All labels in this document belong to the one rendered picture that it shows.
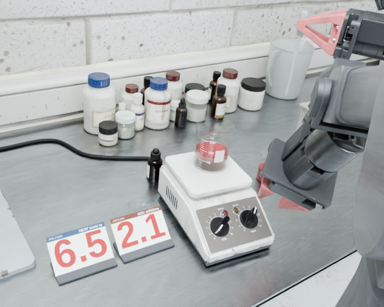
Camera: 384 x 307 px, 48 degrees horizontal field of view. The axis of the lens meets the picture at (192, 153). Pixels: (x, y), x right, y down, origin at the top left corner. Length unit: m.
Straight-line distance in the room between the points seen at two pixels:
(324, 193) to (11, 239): 0.47
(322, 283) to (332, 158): 0.27
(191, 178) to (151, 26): 0.52
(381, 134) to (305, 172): 0.32
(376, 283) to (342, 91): 0.22
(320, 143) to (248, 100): 0.67
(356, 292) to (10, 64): 0.87
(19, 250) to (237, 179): 0.36
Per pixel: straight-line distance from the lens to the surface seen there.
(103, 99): 0.97
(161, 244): 0.72
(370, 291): 0.28
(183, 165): 0.75
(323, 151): 0.52
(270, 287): 0.70
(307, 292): 0.71
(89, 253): 0.69
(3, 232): 0.75
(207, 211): 0.70
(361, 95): 0.40
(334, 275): 0.75
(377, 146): 0.25
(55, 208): 0.80
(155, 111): 1.01
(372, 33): 0.75
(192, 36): 1.22
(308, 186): 0.58
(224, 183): 0.73
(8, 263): 0.70
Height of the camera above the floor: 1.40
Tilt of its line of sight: 32 degrees down
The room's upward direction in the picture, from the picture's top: 7 degrees clockwise
